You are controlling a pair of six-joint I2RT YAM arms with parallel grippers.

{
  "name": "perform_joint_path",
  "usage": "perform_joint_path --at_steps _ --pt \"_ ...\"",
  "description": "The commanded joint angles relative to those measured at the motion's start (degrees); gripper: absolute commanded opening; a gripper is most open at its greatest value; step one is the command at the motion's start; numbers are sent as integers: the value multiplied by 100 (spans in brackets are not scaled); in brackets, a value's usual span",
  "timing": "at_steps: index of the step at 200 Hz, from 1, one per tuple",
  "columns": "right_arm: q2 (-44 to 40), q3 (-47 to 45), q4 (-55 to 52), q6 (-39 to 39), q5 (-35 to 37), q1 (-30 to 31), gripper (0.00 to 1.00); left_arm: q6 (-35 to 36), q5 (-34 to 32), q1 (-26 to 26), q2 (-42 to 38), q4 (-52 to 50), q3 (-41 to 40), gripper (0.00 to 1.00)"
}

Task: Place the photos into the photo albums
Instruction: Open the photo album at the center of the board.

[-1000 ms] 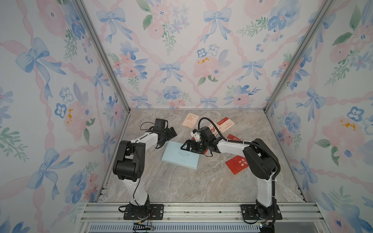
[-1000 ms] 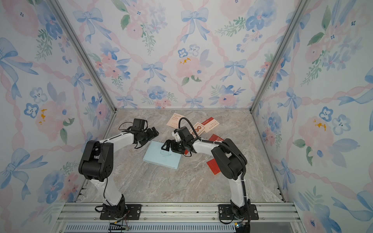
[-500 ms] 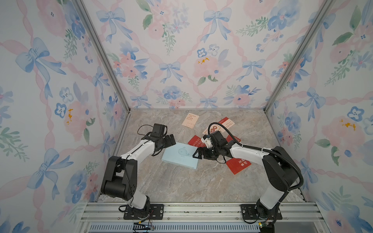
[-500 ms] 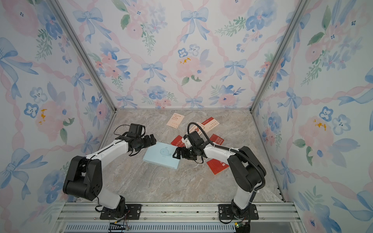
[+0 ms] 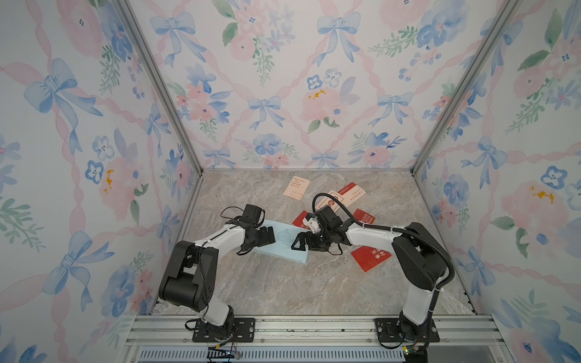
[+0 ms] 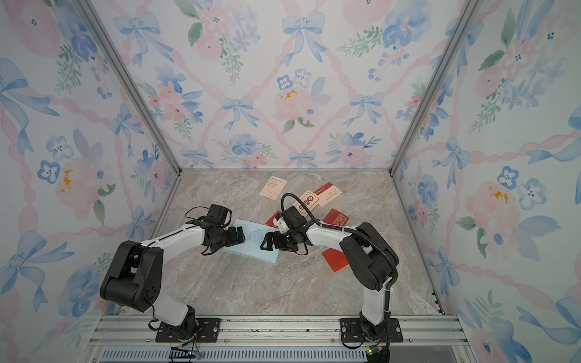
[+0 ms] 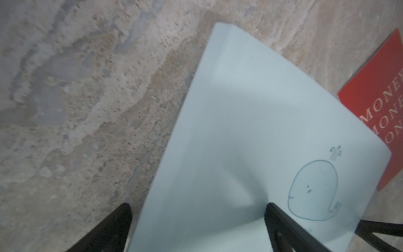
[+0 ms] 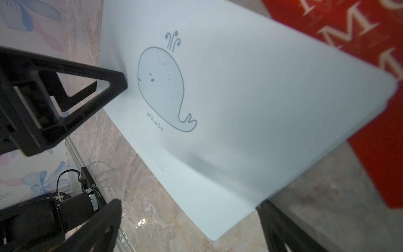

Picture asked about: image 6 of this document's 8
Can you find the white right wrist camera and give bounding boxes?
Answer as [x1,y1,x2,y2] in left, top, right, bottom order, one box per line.
[277,213,289,233]

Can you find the red card gold text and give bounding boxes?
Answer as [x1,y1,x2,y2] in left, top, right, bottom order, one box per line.
[322,249,349,272]

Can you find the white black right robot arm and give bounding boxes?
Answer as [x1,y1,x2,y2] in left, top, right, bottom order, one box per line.
[260,207,399,328]

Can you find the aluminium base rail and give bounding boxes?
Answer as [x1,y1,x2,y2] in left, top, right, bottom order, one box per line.
[80,316,476,362]

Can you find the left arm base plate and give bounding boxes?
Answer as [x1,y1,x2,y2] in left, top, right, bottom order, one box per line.
[155,318,222,343]

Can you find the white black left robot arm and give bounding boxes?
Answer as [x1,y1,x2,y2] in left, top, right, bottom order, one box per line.
[100,204,245,335]

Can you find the red card white text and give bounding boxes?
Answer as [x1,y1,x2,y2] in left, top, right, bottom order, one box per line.
[323,209,350,227]

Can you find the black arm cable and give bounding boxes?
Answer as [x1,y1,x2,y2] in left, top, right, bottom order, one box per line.
[183,206,214,230]
[280,192,399,291]

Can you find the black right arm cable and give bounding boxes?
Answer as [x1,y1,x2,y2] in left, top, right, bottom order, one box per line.
[280,192,399,291]

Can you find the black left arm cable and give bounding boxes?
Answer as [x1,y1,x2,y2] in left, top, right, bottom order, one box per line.
[183,206,214,230]

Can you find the red and cream card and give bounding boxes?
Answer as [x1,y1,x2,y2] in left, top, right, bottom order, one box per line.
[314,182,342,207]

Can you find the cream card red circles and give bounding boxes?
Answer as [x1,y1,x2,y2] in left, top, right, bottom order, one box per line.
[294,191,320,216]

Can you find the aluminium corner post right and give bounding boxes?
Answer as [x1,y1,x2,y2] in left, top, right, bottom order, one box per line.
[390,0,481,178]

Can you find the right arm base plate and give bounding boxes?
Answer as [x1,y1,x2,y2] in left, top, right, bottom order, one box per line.
[339,318,404,343]

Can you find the pink good luck card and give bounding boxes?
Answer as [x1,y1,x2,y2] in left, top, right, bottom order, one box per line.
[259,176,287,201]

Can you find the red money card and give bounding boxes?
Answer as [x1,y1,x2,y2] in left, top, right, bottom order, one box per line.
[266,211,281,228]

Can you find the aluminium corner post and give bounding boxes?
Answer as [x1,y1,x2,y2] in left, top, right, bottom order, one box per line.
[390,0,481,178]
[73,1,182,175]

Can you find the aluminium corner post left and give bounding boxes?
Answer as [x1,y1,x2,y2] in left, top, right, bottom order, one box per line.
[73,1,182,175]

